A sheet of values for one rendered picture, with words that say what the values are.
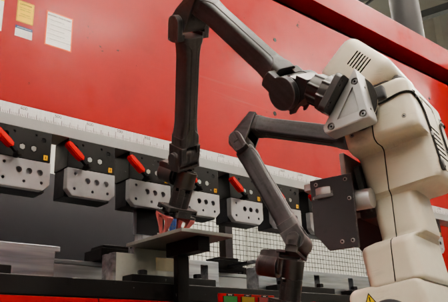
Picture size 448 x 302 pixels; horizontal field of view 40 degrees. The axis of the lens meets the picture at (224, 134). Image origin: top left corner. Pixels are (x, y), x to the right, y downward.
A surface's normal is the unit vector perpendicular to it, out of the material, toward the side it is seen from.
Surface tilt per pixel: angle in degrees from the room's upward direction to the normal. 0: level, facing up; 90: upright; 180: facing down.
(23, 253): 90
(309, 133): 83
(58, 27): 90
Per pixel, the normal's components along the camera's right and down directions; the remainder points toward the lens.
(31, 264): 0.66, -0.29
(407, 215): -0.56, -0.27
